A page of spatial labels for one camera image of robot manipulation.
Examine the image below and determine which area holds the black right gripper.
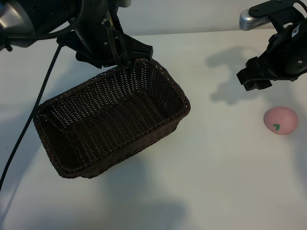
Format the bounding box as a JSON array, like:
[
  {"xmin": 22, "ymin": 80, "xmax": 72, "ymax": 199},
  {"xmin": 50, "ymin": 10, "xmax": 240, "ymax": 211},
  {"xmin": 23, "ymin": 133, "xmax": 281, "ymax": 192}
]
[{"xmin": 236, "ymin": 20, "xmax": 307, "ymax": 92}]

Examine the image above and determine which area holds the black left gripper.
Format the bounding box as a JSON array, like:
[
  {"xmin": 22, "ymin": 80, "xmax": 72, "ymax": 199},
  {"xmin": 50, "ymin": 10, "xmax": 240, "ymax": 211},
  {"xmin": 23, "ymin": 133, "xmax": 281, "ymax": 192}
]
[{"xmin": 57, "ymin": 0, "xmax": 154, "ymax": 70}]

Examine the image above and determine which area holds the pink peach with green mark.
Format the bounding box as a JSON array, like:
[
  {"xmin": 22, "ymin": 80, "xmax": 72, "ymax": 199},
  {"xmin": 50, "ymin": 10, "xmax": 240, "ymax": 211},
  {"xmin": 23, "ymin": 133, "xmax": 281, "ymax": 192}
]
[{"xmin": 263, "ymin": 105, "xmax": 299, "ymax": 136}]

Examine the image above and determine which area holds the dark brown wicker basket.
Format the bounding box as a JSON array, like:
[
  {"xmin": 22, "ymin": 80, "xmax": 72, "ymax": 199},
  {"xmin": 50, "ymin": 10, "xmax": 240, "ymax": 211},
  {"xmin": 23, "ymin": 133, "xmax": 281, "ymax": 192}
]
[{"xmin": 33, "ymin": 58, "xmax": 191, "ymax": 179}]

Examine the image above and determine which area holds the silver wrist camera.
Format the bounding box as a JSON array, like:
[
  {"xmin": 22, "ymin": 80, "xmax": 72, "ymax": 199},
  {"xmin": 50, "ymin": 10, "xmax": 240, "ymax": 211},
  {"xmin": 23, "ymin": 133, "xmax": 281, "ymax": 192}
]
[{"xmin": 239, "ymin": 9, "xmax": 273, "ymax": 31}]

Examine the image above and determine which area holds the smooth black arm cable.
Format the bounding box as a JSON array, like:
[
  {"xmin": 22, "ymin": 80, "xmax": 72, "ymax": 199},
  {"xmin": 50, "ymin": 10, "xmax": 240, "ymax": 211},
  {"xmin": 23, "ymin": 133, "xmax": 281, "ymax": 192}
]
[{"xmin": 0, "ymin": 0, "xmax": 85, "ymax": 52}]

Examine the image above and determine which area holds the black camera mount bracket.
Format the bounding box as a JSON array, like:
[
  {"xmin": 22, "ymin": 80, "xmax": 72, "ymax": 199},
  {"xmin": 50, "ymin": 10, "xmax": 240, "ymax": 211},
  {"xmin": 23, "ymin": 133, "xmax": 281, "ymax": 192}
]
[{"xmin": 248, "ymin": 0, "xmax": 307, "ymax": 33}]

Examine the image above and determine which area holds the braided black cable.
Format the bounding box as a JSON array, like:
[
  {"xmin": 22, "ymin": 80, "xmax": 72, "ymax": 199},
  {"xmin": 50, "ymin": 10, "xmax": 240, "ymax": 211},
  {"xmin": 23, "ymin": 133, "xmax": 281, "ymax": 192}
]
[{"xmin": 0, "ymin": 39, "xmax": 63, "ymax": 190}]

